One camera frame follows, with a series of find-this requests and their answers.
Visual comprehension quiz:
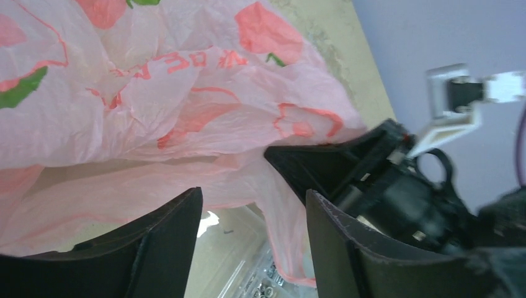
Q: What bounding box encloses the clear plastic screw box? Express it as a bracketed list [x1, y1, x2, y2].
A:
[184, 204, 318, 298]

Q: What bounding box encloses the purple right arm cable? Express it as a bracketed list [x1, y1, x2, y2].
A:
[514, 102, 526, 188]

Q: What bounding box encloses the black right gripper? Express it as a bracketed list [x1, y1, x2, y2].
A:
[264, 119, 525, 255]

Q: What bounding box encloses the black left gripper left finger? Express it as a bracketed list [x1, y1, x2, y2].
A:
[1, 187, 203, 297]

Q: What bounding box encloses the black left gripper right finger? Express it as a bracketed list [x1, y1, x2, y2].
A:
[306, 190, 525, 297]

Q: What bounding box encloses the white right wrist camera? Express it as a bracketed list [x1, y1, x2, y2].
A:
[408, 64, 525, 158]

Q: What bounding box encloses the pink plastic bag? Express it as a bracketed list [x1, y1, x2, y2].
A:
[1, 1, 366, 287]

